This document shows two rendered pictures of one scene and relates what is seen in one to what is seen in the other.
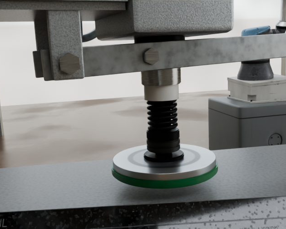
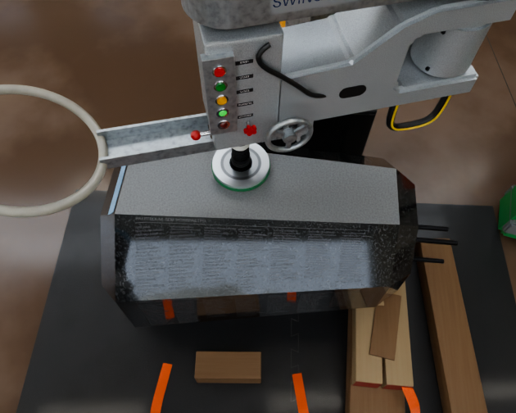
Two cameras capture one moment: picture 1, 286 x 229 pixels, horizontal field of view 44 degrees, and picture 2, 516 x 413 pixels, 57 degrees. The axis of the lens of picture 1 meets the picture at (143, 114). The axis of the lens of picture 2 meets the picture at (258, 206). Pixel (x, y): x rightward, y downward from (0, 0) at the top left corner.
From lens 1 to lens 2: 2.10 m
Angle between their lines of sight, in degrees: 110
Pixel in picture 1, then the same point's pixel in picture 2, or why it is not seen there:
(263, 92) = not seen: outside the picture
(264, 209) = not seen: hidden behind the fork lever
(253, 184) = (197, 157)
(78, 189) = (288, 174)
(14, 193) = (323, 178)
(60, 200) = (296, 164)
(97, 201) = (278, 159)
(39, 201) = (307, 165)
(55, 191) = (301, 175)
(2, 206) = (323, 164)
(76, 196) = (288, 167)
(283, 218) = not seen: hidden behind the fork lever
